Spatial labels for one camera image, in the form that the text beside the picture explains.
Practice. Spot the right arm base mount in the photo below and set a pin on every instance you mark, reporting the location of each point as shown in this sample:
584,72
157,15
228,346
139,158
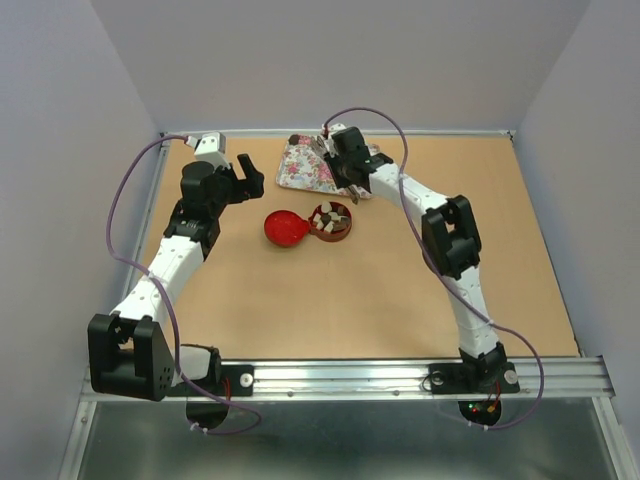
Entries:
479,392

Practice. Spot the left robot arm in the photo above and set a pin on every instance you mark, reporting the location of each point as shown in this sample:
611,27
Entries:
129,354

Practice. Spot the red tin lid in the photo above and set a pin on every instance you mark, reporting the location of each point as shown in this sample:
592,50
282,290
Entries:
285,228

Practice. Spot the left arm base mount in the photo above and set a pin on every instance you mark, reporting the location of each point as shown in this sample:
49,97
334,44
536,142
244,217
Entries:
208,377

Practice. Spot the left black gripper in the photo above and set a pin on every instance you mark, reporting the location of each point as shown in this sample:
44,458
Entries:
250,187

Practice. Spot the floral rectangular tray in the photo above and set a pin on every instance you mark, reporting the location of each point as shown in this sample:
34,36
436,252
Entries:
301,169

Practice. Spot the red round tin box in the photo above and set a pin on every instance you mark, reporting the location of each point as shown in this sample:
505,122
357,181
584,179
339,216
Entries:
342,228

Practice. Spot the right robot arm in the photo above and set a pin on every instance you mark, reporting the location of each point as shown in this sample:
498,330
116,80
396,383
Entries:
447,234

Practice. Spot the metal serving tongs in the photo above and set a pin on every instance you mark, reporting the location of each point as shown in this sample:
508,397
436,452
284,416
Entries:
319,146

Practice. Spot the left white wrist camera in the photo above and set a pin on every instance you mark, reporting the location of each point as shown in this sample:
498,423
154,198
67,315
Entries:
211,148

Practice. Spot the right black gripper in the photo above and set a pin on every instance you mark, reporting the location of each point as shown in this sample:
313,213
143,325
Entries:
331,161

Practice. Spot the aluminium mounting rail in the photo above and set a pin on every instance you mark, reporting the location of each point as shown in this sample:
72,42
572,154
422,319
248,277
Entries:
368,380

